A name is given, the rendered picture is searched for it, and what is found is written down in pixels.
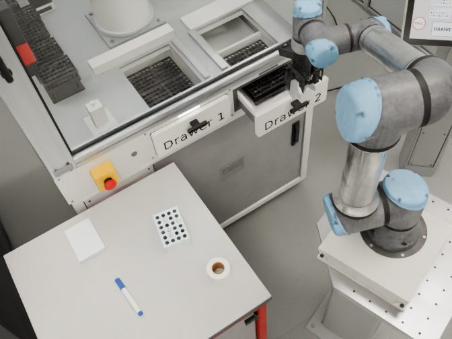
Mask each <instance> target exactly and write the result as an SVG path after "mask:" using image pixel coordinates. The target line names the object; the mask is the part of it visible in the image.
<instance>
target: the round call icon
mask: <svg viewBox="0 0 452 339"><path fill-rule="evenodd" d="M426 19H427V17H419V16H413V20H412V29H411V30H424V31H425V27H426Z"/></svg>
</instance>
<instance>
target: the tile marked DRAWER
mask: <svg viewBox="0 0 452 339"><path fill-rule="evenodd" d="M430 36H438V37H452V22H432V28H431V33H430Z"/></svg>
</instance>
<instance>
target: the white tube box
mask: <svg viewBox="0 0 452 339"><path fill-rule="evenodd" d="M152 217H153V220H154V222H155V225H156V228H157V230H158V233H159V236H160V238H161V241H162V244H163V246H164V249H165V252H166V253H169V252H172V251H174V250H177V249H179V248H182V247H184V246H187V245H189V244H191V243H192V242H191V239H190V236H189V234H188V231H187V228H186V226H185V224H184V222H183V219H182V216H181V214H180V212H179V210H178V207H177V206H175V207H173V208H170V209H168V210H166V211H163V212H160V213H157V214H155V215H152ZM164 217H166V219H167V221H166V222H163V218H164ZM177 217H179V218H180V222H179V223H177V221H176V218H177ZM167 227H170V229H171V231H170V232H172V233H173V237H170V236H169V235H168V233H169V232H167Z"/></svg>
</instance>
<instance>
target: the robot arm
mask: <svg viewBox="0 0 452 339"><path fill-rule="evenodd" d="M358 50H361V51H363V52H364V53H365V54H366V55H367V56H368V57H370V58H371V59H372V60H374V61H375V62H376V63H377V64H378V65H379V66H380V67H382V68H383V69H384V70H386V71H387V72H388V73H387V74H383V75H378V76H374V77H369V78H361V79H357V80H356V81H353V82H350V83H347V84H345V85H344V86H343V87H342V88H341V89H340V91H339V92H338V95H337V98H336V122H337V125H338V130H339V131H340V134H341V135H342V137H343V138H344V140H346V141H348V146H347V150H346V157H345V162H344V168H343V172H342V179H341V180H340V181H339V182H338V183H337V185H335V187H334V189H333V192H332V193H330V192H329V193H327V194H325V195H324V196H323V203H324V208H325V211H326V214H327V217H328V221H329V223H330V226H331V228H332V231H333V232H334V234H335V235H337V236H343V235H350V234H352V233H357V232H360V231H366V230H367V234H368V236H369V237H370V239H371V240H372V241H373V242H374V243H375V244H376V245H377V246H379V247H380V248H383V249H384V250H388V251H392V252H401V251H405V250H408V249H410V248H411V247H413V246H414V245H415V244H416V243H417V241H418V239H419V237H420V234H421V223H420V217H421V215H422V212H423V210H424V208H425V206H426V205H427V202H428V195H429V190H428V186H427V184H426V182H425V181H424V179H423V178H422V177H421V176H419V175H418V174H415V173H414V172H412V171H410V170H407V169H395V170H393V171H391V172H389V173H388V174H387V175H386V176H385V177H384V179H383V181H379V180H380V177H381V173H382V171H383V166H384V164H385V160H386V157H387V153H388V151H389V150H390V149H393V148H394V147H395V146H396V145H397V144H398V142H399V141H400V138H401V135H402V132H404V131H406V130H412V129H415V128H420V127H423V126H428V125H431V124H434V123H436V122H438V121H439V120H441V119H442V118H444V117H445V116H446V115H447V114H448V113H449V112H450V110H451V109H452V68H451V66H450V65H449V64H448V63H446V62H445V61H444V60H443V59H440V58H439V57H437V56H435V55H432V54H426V55H425V54H423V53H422V52H420V51H419V50H417V49H415V48H414V47H413V46H411V45H409V44H408V43H407V42H405V41H403V40H402V39H401V38H399V37H397V36H396V35H395V34H392V33H391V26H390V24H389V22H388V20H387V18H386V17H384V16H378V17H368V18H367V19H364V20H359V21H355V22H349V23H346V24H340V25H337V26H331V27H328V28H327V27H326V25H325V23H324V21H323V19H322V3H321V1H320V0H296V2H295V4H294V8H293V28H292V38H291V43H285V44H283V45H281V46H280V47H278V52H279V55H280V56H282V57H287V58H289V59H292V62H290V64H289V66H288V69H287V71H286V75H285V79H284V82H285V86H286V88H287V91H288V93H289V95H290V96H291V97H292V98H293V99H295V97H296V98H298V99H301V94H300V92H299V90H298V82H299V87H300V88H301V91H302V93H305V91H306V89H307V88H309V89H312V90H313V91H315V90H316V88H315V85H314V84H316V83H318V82H319V80H321V81H322V78H323V72H324V68H326V67H329V65H331V64H332V65H333V64H334V63H335V62H336V60H337V59H338V55H341V54H346V53H350V52H355V51H358ZM320 71H322V76H320V75H319V74H320Z"/></svg>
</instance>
